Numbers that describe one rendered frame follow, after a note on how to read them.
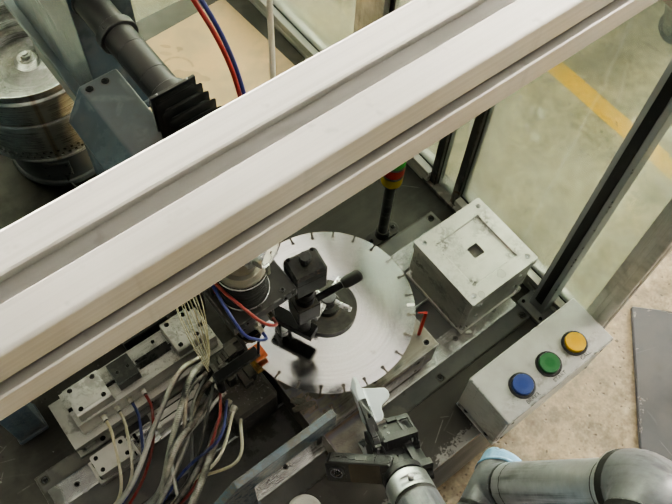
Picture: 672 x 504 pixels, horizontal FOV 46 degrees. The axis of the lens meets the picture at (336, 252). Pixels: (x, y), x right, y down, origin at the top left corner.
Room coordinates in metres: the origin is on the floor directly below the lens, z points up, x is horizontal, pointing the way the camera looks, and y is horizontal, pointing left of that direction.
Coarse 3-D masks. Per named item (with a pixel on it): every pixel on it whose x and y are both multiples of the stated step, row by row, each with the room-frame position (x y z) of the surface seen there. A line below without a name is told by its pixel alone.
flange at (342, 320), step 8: (328, 280) 0.67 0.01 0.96; (320, 288) 0.65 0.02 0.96; (344, 288) 0.66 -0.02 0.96; (336, 296) 0.63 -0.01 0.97; (344, 296) 0.64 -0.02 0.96; (352, 296) 0.64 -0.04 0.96; (352, 304) 0.63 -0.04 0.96; (328, 312) 0.60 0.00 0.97; (336, 312) 0.60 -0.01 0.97; (344, 312) 0.61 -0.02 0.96; (352, 312) 0.61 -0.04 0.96; (312, 320) 0.59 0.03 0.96; (320, 320) 0.59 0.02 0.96; (328, 320) 0.59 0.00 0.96; (336, 320) 0.59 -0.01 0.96; (344, 320) 0.59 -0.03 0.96; (352, 320) 0.59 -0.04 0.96; (320, 328) 0.57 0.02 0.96; (328, 328) 0.57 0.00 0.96; (336, 328) 0.58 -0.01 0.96; (344, 328) 0.58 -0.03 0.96
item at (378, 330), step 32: (288, 256) 0.72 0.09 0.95; (352, 256) 0.73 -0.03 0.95; (384, 256) 0.74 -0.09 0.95; (352, 288) 0.66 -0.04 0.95; (384, 288) 0.67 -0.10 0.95; (384, 320) 0.60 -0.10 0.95; (288, 352) 0.53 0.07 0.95; (320, 352) 0.53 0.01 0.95; (352, 352) 0.54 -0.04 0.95; (384, 352) 0.54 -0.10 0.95; (288, 384) 0.47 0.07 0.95; (320, 384) 0.47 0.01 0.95
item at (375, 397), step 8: (352, 384) 0.47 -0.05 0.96; (352, 392) 0.46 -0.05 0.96; (360, 392) 0.45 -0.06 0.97; (368, 392) 0.46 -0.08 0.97; (376, 392) 0.46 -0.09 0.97; (384, 392) 0.46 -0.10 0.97; (368, 400) 0.44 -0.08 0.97; (376, 400) 0.44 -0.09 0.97; (384, 400) 0.44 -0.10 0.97; (376, 408) 0.43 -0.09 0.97; (360, 416) 0.42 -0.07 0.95; (376, 416) 0.42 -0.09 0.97
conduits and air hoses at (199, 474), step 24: (192, 360) 0.51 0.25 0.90; (192, 384) 0.46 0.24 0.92; (192, 408) 0.42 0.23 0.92; (192, 432) 0.38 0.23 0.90; (216, 432) 0.38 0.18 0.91; (240, 432) 0.39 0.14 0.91; (144, 456) 0.35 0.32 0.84; (168, 456) 0.34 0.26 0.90; (192, 456) 0.34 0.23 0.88; (240, 456) 0.34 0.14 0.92; (120, 480) 0.31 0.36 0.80; (168, 480) 0.30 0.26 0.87; (192, 480) 0.30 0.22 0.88
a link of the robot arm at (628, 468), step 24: (504, 456) 0.35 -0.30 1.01; (624, 456) 0.28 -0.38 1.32; (648, 456) 0.28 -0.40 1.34; (480, 480) 0.31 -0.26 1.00; (504, 480) 0.30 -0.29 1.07; (528, 480) 0.29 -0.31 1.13; (552, 480) 0.28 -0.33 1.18; (576, 480) 0.27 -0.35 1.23; (600, 480) 0.25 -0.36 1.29; (624, 480) 0.24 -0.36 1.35; (648, 480) 0.24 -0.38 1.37
